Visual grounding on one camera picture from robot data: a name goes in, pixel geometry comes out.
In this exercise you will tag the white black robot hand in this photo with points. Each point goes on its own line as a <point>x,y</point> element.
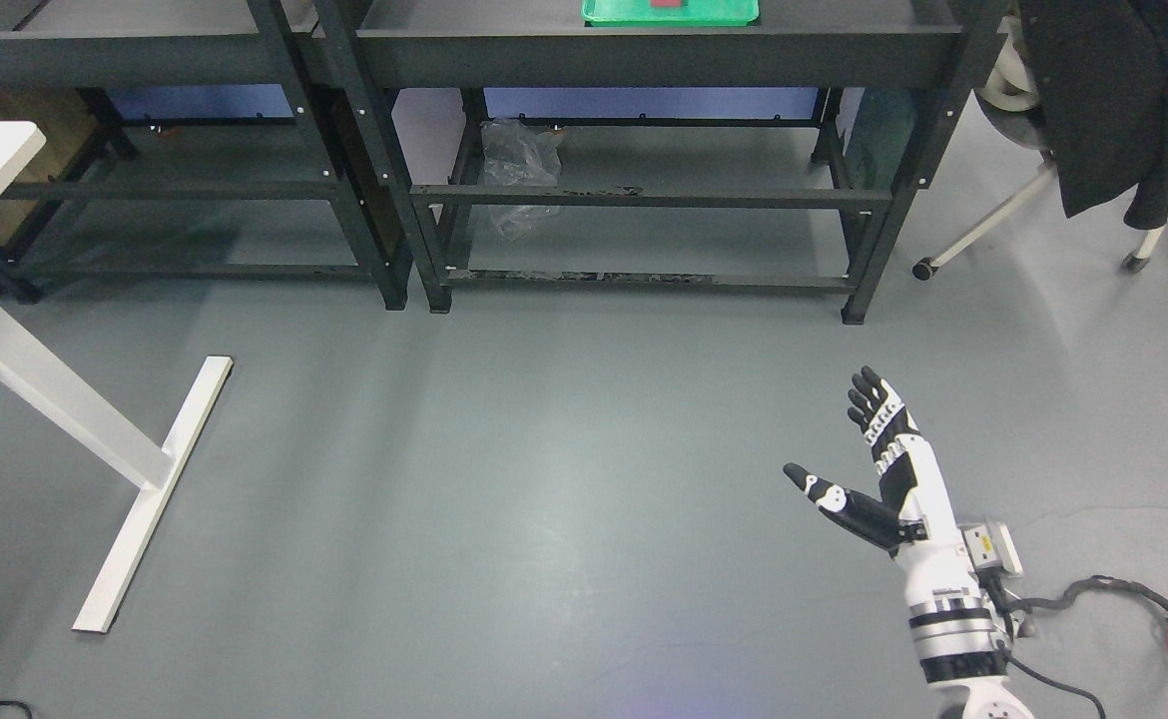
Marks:
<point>913,505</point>

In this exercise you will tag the right black metal shelf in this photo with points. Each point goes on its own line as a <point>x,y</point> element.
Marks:
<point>927,52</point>

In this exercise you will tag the black metal shelf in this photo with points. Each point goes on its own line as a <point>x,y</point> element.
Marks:
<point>186,139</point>
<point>927,52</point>

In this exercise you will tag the green plastic tray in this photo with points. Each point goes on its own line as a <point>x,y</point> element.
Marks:
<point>694,14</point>

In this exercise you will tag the left black metal shelf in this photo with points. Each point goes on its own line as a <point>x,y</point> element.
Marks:
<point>186,139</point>

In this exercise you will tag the black jacket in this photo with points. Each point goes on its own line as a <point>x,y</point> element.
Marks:
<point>1101,70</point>

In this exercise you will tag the clear plastic bag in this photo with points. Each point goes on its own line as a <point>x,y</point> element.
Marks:
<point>518,155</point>

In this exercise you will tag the white table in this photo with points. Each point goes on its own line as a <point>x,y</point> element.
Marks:
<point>35,373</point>

